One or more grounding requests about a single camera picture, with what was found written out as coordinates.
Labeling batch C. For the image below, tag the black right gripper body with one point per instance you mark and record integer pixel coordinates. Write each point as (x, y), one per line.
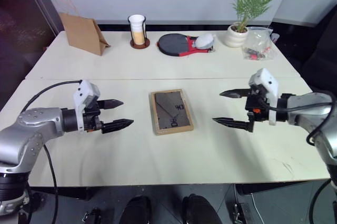
(259, 108)

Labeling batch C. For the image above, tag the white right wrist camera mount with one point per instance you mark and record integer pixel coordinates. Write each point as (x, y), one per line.
(266, 76)

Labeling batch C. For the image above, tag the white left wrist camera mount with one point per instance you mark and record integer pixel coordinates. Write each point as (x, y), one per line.
(84, 89)

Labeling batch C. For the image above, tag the brown paper bag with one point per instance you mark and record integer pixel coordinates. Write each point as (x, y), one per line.
(83, 34)

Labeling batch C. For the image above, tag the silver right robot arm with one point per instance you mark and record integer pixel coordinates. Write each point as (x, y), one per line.
(308, 105)

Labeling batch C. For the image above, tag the red table tennis paddle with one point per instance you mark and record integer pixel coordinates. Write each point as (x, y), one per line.
(190, 50)

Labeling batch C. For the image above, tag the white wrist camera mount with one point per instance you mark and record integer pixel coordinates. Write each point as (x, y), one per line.
(84, 89)
(266, 76)

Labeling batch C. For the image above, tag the wooden framed dark board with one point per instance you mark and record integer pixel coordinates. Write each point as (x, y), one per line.
(171, 113)

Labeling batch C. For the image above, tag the green plant in white pot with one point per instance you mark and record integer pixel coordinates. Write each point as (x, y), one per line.
(237, 35)

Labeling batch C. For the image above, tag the cup stack in holder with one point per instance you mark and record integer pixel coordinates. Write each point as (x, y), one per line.
(138, 33)

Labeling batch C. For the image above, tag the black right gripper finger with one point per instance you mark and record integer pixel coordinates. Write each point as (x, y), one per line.
(235, 93)
(231, 122)

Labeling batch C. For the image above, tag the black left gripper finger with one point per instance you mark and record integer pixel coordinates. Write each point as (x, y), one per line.
(110, 104)
(117, 124)

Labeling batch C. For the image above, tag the black table tennis paddle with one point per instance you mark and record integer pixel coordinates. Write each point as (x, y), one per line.
(171, 44)

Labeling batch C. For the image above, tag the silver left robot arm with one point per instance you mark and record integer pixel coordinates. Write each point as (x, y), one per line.
(29, 126)

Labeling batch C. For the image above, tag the clear plastic bag with parts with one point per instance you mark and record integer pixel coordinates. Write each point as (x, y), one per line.
(259, 43)

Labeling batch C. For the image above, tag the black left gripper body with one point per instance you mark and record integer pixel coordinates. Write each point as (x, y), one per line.
(92, 122)

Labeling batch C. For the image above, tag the dark rounded shape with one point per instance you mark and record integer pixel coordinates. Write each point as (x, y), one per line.
(137, 209)

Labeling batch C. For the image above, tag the black chair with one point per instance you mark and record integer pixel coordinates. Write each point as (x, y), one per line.
(321, 58)

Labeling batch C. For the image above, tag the black metal bracket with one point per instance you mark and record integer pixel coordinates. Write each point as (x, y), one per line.
(92, 216)
(241, 213)

